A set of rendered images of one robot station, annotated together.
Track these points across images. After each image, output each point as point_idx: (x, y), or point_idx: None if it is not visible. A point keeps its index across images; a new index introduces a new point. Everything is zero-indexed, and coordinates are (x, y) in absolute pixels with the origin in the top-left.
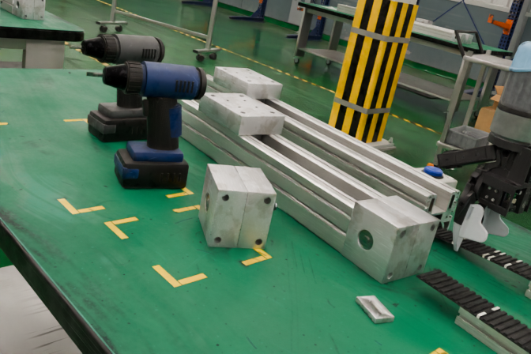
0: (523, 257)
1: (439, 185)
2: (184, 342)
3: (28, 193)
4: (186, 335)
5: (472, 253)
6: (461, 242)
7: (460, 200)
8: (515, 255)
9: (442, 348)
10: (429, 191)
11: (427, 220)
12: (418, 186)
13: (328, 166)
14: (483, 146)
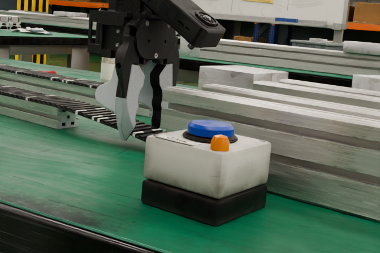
0: (37, 148)
1: (199, 90)
2: None
3: None
4: None
5: (124, 147)
6: (151, 121)
7: (177, 61)
8: (49, 149)
9: None
10: (214, 85)
11: (212, 65)
12: (233, 88)
13: (367, 96)
14: None
